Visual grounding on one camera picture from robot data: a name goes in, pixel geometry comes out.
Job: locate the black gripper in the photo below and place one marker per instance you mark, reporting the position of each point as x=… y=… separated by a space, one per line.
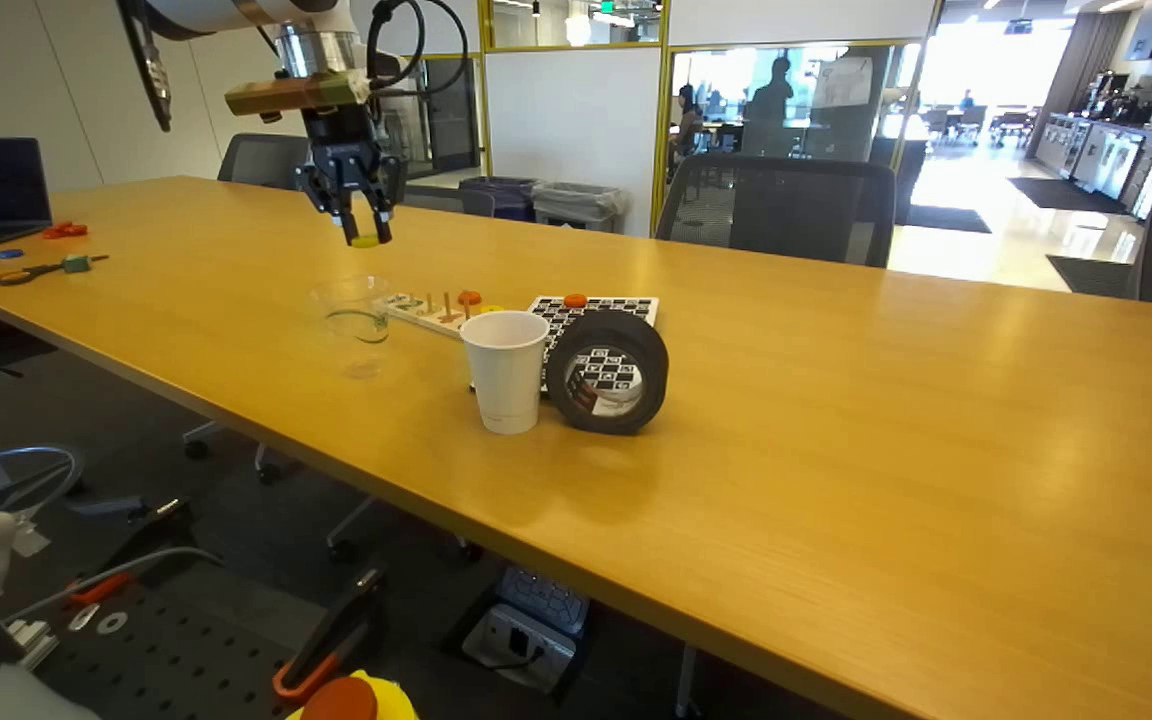
x=348 y=162

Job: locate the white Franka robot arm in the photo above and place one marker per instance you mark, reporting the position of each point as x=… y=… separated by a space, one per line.
x=315 y=51

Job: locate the clear glass cup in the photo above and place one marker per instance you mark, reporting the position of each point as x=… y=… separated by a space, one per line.
x=359 y=324

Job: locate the wooden number puzzle board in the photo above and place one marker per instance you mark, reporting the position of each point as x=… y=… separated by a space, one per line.
x=421 y=310

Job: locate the grey office chair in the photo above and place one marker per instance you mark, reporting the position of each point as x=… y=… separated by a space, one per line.
x=778 y=205
x=263 y=162

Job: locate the orange disc with hole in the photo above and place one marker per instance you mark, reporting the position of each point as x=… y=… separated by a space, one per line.
x=468 y=303
x=579 y=303

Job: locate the white paper cup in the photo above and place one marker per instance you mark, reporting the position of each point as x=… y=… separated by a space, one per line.
x=505 y=374

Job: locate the grey bin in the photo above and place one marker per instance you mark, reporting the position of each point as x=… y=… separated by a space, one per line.
x=579 y=205

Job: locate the black white marker checkerboard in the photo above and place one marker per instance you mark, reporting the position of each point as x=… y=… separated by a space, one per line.
x=556 y=314

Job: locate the small red toy piece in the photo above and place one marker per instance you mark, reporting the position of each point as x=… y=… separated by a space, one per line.
x=65 y=229

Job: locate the black white toy wheel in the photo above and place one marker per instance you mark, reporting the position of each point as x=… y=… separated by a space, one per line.
x=659 y=367

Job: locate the black orange clamp tool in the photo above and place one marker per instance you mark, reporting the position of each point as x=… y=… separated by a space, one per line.
x=329 y=643

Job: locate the person in dark clothes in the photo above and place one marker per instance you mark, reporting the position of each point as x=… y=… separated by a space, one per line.
x=773 y=102

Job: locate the grey floor power box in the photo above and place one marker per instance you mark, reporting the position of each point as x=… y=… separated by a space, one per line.
x=522 y=643

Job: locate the yellow red emergency stop button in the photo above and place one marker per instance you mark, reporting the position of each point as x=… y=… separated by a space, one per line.
x=359 y=703

